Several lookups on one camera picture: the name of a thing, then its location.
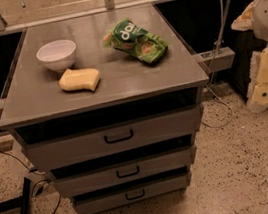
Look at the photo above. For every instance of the white bowl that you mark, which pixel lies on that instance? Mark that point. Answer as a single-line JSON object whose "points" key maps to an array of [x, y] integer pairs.
{"points": [[57, 55]]}

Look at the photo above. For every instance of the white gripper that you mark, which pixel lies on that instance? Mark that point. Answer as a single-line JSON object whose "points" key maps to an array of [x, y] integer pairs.
{"points": [[257, 94]]}

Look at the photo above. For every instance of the grey metal bracket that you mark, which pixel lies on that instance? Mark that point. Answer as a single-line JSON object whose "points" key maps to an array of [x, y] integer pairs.
{"points": [[212, 63]]}

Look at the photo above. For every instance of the green chip bag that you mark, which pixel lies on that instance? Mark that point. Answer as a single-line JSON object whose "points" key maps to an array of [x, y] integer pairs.
{"points": [[131, 39]]}

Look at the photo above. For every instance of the grey drawer cabinet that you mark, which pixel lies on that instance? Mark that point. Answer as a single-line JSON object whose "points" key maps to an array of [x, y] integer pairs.
{"points": [[37, 110]]}

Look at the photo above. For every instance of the yellow sponge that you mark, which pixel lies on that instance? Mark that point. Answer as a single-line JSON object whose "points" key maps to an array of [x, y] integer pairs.
{"points": [[80, 79]]}

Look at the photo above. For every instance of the grey drawer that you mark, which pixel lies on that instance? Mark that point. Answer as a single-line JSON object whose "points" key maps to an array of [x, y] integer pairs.
{"points": [[125, 172], [134, 194], [122, 136]]}

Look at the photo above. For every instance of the grey top drawer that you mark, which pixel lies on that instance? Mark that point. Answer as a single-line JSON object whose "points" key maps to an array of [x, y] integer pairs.
{"points": [[122, 136]]}

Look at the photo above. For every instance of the grey bottom drawer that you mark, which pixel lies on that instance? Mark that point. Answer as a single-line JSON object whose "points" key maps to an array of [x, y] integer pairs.
{"points": [[134, 194]]}

